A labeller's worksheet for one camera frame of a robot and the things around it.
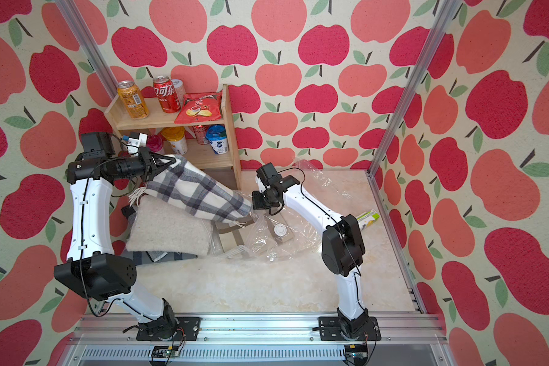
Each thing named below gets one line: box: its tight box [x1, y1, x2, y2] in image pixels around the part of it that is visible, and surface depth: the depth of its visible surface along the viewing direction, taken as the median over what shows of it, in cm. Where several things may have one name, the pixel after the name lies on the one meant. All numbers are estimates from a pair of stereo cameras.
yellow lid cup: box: [161, 126, 188, 156], surface depth 95 cm
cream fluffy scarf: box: [126, 195, 212, 256], surface depth 90 cm
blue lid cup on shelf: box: [205, 124, 228, 155], surface depth 95 cm
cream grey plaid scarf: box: [128, 154, 253, 226], surface depth 78 cm
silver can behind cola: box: [170, 78, 186, 108], surface depth 86 cm
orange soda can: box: [116, 80, 151, 119], surface depth 75 cm
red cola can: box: [152, 75, 181, 114], surface depth 77 cm
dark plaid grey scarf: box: [120, 250, 198, 266], surface depth 88 cm
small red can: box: [192, 125, 210, 145], surface depth 100 cm
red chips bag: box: [173, 92, 222, 125], surface depth 78 cm
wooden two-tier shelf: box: [103, 83, 243, 190], surface depth 80 cm
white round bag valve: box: [273, 223, 288, 237], surface depth 95 cm
